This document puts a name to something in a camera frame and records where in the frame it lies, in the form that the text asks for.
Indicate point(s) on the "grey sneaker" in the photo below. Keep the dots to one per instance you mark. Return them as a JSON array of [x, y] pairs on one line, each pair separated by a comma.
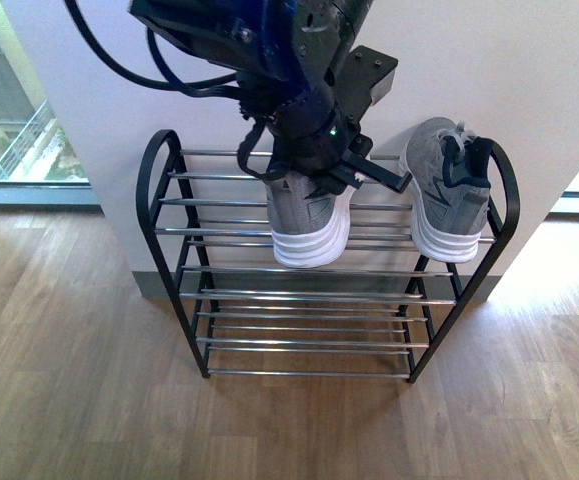
[[309, 226], [450, 188]]

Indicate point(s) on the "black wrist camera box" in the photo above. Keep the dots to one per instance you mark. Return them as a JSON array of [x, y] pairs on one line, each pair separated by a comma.
[[363, 78]]

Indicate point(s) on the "black metal shoe rack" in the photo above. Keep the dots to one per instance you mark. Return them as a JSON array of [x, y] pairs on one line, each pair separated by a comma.
[[380, 311]]

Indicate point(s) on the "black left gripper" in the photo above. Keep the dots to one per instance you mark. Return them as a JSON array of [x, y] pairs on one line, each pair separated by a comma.
[[317, 133]]

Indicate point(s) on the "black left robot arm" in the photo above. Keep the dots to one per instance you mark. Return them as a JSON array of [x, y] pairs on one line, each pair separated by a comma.
[[299, 75]]

